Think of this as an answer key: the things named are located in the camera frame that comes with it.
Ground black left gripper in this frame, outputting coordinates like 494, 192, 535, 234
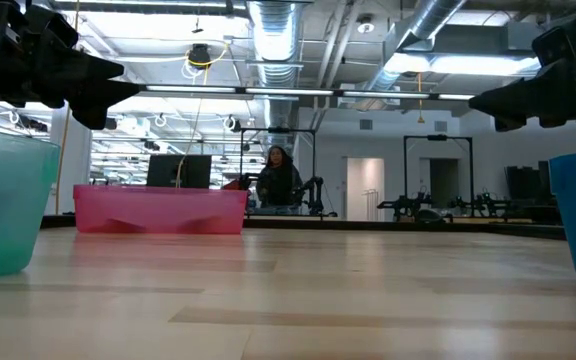
0, 0, 142, 131

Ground dark equipment rack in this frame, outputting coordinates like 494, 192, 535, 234
505, 159, 552, 224

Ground black background robot arms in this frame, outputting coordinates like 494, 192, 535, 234
376, 187, 513, 222

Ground black ceiling device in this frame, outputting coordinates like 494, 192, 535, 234
186, 43, 213, 70

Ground black monitor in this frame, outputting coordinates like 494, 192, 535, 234
145, 153, 213, 192

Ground pink plastic bin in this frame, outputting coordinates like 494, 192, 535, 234
72, 184, 250, 236

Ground translucent teal plastic bin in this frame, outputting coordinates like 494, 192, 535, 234
0, 124, 62, 280

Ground long ceiling light bar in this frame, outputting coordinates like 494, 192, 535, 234
137, 82, 477, 102

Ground person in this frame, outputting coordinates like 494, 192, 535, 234
256, 144, 304, 209

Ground black metal rig frame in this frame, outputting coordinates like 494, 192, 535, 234
239, 127, 318, 217
403, 134, 474, 221

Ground yellow hanging cable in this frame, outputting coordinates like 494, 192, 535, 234
54, 4, 80, 216

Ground yellow ceiling cable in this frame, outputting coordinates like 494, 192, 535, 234
174, 43, 230, 191

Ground silver ventilation duct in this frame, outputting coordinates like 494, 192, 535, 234
312, 0, 469, 131
246, 0, 303, 151

